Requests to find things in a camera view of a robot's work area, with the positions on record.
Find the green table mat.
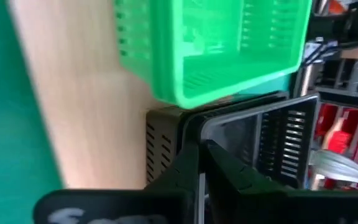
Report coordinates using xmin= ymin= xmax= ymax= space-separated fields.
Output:
xmin=0 ymin=0 xmax=291 ymax=224

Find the green plastic slotted basket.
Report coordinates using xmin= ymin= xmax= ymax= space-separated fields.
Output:
xmin=149 ymin=0 xmax=313 ymax=110
xmin=112 ymin=0 xmax=313 ymax=110

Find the grey storage shelving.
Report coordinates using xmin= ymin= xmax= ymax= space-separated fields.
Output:
xmin=293 ymin=0 xmax=358 ymax=103

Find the grey ribbed bundle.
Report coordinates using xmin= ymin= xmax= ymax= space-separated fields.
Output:
xmin=308 ymin=148 xmax=358 ymax=188

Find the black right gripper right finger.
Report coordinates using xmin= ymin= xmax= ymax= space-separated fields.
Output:
xmin=203 ymin=139 xmax=289 ymax=224

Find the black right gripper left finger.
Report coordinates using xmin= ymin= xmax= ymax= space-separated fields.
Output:
xmin=145 ymin=141 xmax=203 ymax=191

